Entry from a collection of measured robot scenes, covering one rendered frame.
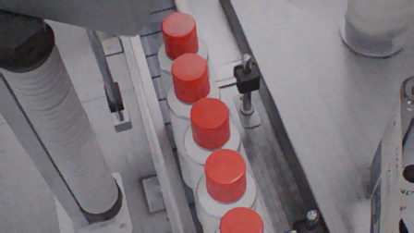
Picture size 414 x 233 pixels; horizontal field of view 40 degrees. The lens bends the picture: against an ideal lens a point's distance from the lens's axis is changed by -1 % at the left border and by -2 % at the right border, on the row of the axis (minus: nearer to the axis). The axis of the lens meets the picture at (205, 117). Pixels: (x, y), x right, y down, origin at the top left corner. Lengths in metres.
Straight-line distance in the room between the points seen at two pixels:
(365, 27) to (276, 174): 0.22
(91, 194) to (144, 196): 0.32
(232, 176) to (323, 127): 0.29
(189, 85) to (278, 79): 0.27
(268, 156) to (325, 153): 0.09
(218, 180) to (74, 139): 0.14
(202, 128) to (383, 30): 0.35
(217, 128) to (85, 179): 0.13
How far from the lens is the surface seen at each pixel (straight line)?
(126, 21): 0.25
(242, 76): 0.70
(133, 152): 0.76
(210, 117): 0.47
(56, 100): 0.32
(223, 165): 0.45
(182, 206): 0.57
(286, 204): 0.72
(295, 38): 0.80
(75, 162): 0.37
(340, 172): 0.69
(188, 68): 0.51
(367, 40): 0.77
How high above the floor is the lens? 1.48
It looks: 57 degrees down
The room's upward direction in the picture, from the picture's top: 7 degrees counter-clockwise
